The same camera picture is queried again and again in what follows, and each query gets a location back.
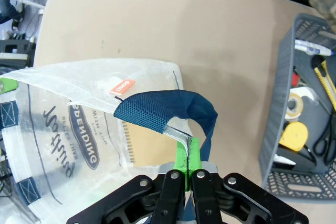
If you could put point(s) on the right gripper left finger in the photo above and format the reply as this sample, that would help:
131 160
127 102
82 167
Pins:
157 197

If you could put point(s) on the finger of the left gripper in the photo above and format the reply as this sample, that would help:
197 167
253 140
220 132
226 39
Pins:
8 85

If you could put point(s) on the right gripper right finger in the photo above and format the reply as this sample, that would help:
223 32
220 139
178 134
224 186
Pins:
223 197

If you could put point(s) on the spiral kraft notebook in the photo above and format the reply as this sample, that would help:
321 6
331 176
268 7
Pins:
152 145

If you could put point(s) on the grey plastic basket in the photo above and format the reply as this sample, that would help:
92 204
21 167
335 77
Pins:
281 77

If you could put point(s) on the yellow black utility knife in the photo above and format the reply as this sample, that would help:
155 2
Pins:
324 77

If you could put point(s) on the black flat tool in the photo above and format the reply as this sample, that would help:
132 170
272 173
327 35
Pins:
296 159

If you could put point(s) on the yellow tape measure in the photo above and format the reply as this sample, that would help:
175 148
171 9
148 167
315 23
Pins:
294 134

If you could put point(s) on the white tape roll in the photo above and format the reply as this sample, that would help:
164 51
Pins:
302 95

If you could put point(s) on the black scissors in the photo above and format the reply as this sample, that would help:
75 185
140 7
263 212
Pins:
331 124

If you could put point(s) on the small red black tool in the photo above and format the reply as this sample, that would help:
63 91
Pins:
296 79

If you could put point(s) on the white blue marker pen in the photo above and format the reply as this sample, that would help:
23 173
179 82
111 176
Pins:
312 48

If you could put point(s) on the black equipment frame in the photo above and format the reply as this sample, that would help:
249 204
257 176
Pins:
15 51

